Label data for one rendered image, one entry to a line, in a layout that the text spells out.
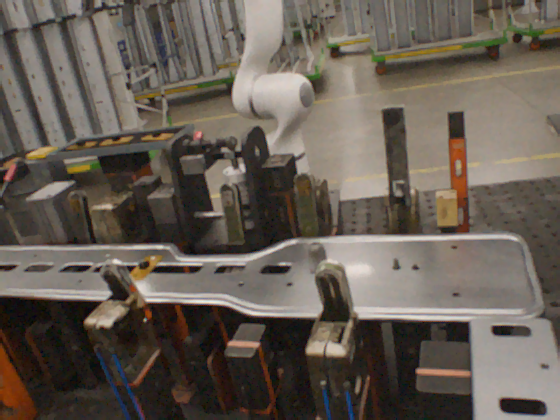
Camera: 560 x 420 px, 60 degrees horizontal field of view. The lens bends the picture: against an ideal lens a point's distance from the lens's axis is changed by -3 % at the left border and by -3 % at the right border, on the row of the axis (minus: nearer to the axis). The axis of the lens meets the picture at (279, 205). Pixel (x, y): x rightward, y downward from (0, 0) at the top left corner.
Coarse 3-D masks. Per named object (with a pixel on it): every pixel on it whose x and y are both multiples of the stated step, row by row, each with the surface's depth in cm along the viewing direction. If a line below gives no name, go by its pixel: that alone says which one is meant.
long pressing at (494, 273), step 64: (0, 256) 112; (64, 256) 105; (128, 256) 99; (192, 256) 93; (256, 256) 89; (384, 256) 81; (448, 256) 77; (512, 256) 74; (384, 320) 67; (448, 320) 65
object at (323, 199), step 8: (320, 184) 96; (320, 192) 94; (328, 192) 99; (296, 200) 94; (320, 200) 93; (328, 200) 99; (296, 208) 95; (320, 208) 94; (328, 208) 100; (320, 216) 95; (328, 216) 98; (328, 224) 98; (328, 232) 98
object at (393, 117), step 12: (384, 108) 82; (396, 108) 82; (384, 120) 80; (396, 120) 79; (384, 132) 83; (396, 132) 83; (384, 144) 84; (396, 144) 84; (396, 156) 85; (396, 168) 85; (408, 168) 85; (396, 180) 86; (408, 180) 84; (408, 192) 85; (408, 204) 85
